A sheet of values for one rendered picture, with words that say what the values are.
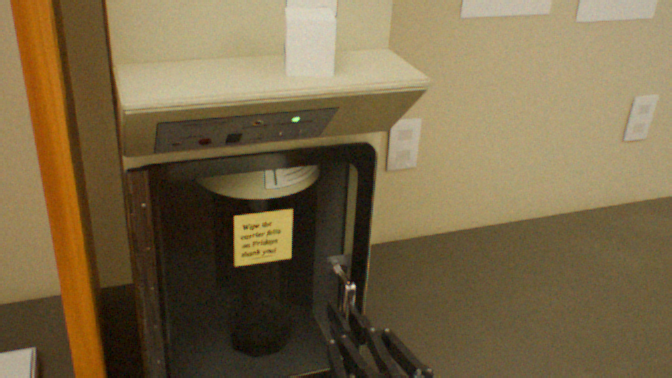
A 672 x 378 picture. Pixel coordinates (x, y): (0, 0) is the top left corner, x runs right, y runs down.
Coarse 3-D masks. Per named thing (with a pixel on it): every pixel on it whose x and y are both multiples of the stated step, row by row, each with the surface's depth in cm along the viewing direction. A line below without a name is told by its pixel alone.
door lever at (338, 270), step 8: (336, 264) 93; (344, 264) 93; (336, 272) 93; (344, 272) 93; (344, 280) 91; (344, 288) 89; (352, 288) 89; (344, 296) 90; (352, 296) 90; (344, 304) 90; (352, 304) 90; (344, 312) 91; (352, 312) 91; (352, 320) 92; (352, 328) 93
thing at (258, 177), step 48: (192, 192) 80; (240, 192) 82; (288, 192) 85; (336, 192) 87; (192, 240) 83; (336, 240) 91; (192, 288) 86; (240, 288) 89; (288, 288) 92; (336, 288) 95; (192, 336) 90; (240, 336) 93; (288, 336) 96
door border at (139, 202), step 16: (144, 176) 77; (144, 192) 78; (128, 208) 78; (144, 208) 79; (144, 224) 80; (144, 240) 81; (144, 256) 82; (144, 272) 83; (144, 288) 84; (144, 304) 85; (160, 320) 87; (144, 336) 87; (160, 336) 88; (160, 352) 89; (160, 368) 91
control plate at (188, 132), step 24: (192, 120) 67; (216, 120) 68; (240, 120) 70; (264, 120) 71; (288, 120) 73; (312, 120) 74; (168, 144) 72; (192, 144) 74; (216, 144) 75; (240, 144) 77
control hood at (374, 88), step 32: (128, 64) 71; (160, 64) 72; (192, 64) 72; (224, 64) 73; (256, 64) 73; (352, 64) 75; (384, 64) 76; (128, 96) 63; (160, 96) 63; (192, 96) 64; (224, 96) 65; (256, 96) 66; (288, 96) 67; (320, 96) 69; (352, 96) 70; (384, 96) 72; (416, 96) 74; (128, 128) 66; (352, 128) 80; (384, 128) 83
